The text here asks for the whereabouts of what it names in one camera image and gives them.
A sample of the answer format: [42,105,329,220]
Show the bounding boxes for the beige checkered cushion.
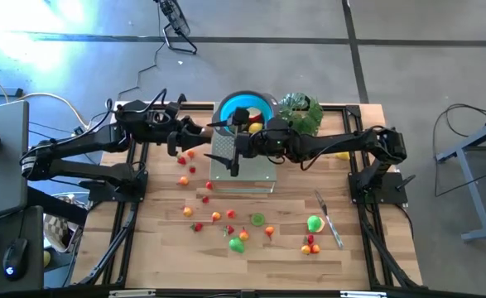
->
[42,194,84,254]

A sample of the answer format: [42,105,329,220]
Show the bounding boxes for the blue collapsible colander bowl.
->
[215,90,279,137]

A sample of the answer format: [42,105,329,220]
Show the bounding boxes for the silver table knife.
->
[313,189,345,250]

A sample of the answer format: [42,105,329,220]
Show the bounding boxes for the black floor cable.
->
[89,3,165,125]

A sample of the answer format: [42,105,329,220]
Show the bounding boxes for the silver metal bracket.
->
[340,291,388,298]
[108,289,156,298]

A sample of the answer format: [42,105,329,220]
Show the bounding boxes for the black aluminium table frame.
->
[70,102,424,291]

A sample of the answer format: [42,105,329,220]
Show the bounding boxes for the grey desk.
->
[0,100,30,223]

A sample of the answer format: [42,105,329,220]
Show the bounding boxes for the grey floor bar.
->
[0,86,24,99]

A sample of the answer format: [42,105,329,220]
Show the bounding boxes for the cream hose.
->
[0,68,87,125]

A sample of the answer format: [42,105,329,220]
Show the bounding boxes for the black cables on floor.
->
[431,103,486,198]

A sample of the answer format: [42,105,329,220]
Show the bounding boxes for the black desk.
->
[0,205,45,296]

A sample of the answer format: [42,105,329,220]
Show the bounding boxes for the black floor fan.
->
[154,0,199,55]

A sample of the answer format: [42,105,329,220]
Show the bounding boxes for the green toy pear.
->
[228,236,247,255]

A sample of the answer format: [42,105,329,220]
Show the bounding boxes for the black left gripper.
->
[166,114,214,157]

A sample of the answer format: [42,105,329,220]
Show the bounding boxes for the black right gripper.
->
[204,107,291,177]

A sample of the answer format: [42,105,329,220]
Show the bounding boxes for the potted green plant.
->
[277,92,325,137]

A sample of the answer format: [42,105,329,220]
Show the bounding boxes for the black computer mouse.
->
[2,238,29,282]

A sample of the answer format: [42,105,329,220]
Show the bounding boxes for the blue grey table frame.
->
[435,115,486,242]

